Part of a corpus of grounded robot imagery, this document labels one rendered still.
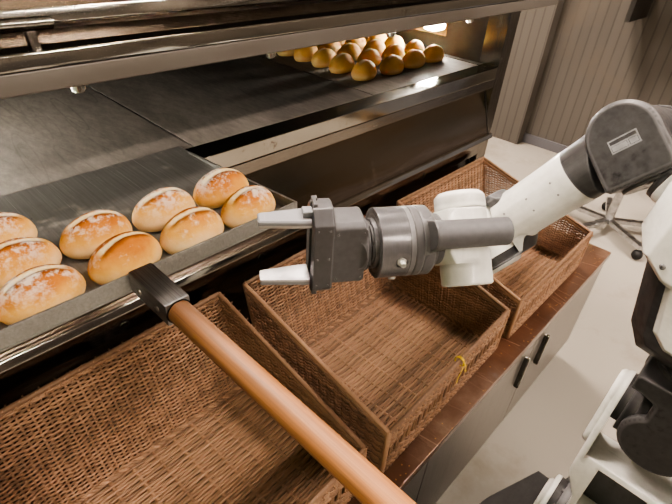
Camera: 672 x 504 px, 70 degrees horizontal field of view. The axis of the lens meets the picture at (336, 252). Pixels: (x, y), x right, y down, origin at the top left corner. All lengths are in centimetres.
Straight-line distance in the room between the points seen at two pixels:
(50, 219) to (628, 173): 84
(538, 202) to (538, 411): 147
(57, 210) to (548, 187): 77
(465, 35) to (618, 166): 128
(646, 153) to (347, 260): 41
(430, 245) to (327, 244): 12
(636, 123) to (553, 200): 16
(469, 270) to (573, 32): 395
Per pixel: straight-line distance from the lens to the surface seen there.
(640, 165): 75
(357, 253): 57
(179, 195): 78
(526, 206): 84
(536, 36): 446
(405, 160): 154
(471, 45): 195
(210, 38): 80
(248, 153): 108
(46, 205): 91
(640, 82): 439
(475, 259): 61
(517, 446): 206
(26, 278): 66
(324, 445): 46
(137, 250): 68
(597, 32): 444
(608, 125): 77
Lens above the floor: 160
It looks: 35 degrees down
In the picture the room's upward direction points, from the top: 4 degrees clockwise
